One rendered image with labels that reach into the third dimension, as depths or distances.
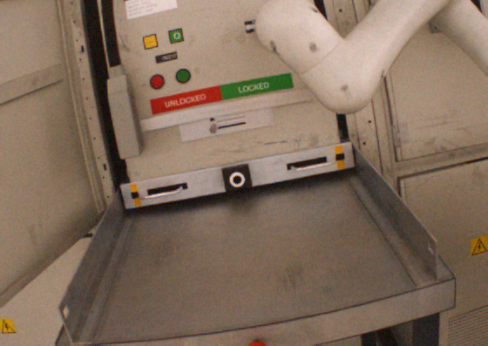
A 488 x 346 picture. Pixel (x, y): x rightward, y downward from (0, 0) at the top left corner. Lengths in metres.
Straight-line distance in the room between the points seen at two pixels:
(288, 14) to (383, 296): 0.45
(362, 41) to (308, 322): 0.46
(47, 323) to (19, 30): 0.84
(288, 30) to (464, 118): 0.73
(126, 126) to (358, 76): 0.54
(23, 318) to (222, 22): 0.99
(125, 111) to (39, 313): 0.69
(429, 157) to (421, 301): 0.72
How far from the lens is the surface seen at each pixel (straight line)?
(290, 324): 0.85
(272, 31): 0.94
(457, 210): 1.60
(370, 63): 0.98
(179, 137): 1.39
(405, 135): 1.49
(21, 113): 1.28
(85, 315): 0.98
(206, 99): 1.38
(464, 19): 1.29
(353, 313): 0.86
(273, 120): 1.39
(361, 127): 1.47
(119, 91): 1.28
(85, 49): 1.46
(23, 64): 1.31
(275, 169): 1.40
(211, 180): 1.40
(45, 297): 1.65
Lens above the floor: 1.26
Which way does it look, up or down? 14 degrees down
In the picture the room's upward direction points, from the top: 11 degrees counter-clockwise
